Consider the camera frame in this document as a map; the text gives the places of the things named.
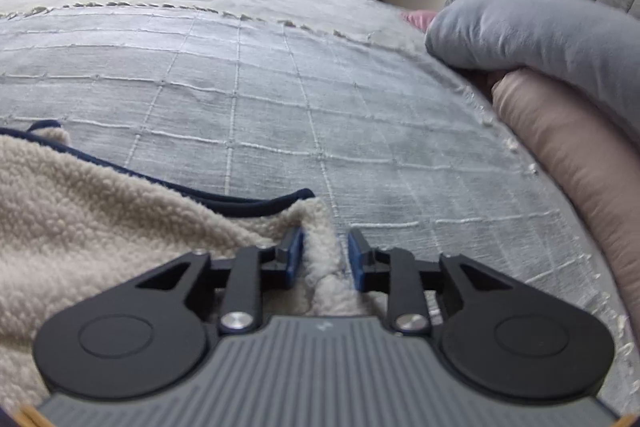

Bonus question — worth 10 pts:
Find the pink pillow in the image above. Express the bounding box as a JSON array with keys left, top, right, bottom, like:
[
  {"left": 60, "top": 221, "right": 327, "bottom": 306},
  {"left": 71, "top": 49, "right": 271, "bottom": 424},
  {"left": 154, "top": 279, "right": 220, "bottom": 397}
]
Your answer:
[{"left": 487, "top": 69, "right": 640, "bottom": 323}]

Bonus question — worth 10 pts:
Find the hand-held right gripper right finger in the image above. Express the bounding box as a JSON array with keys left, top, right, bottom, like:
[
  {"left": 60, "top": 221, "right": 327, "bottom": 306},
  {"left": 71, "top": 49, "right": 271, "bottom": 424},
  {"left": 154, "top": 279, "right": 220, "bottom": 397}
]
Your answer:
[{"left": 346, "top": 228, "right": 517, "bottom": 337}]

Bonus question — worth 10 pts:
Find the cream fleece jacket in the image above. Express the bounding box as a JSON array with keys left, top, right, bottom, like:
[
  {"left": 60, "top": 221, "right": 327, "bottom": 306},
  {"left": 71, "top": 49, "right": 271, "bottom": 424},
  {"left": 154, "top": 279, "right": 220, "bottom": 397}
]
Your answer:
[{"left": 0, "top": 119, "right": 396, "bottom": 413}]

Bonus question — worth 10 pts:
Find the grey quilt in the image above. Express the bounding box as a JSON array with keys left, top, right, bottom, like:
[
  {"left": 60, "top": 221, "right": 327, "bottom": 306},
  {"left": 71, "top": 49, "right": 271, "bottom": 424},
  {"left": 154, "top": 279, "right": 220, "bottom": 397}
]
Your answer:
[{"left": 425, "top": 0, "right": 640, "bottom": 148}]

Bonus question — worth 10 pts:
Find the grey checked bedspread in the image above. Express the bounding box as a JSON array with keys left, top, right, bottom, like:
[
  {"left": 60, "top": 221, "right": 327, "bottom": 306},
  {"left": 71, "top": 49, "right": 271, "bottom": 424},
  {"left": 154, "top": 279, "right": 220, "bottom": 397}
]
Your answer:
[{"left": 0, "top": 0, "right": 631, "bottom": 408}]

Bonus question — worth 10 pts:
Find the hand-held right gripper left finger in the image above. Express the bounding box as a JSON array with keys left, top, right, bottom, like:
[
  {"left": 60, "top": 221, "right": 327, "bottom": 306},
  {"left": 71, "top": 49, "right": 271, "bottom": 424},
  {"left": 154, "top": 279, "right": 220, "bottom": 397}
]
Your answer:
[{"left": 134, "top": 227, "right": 306, "bottom": 336}]

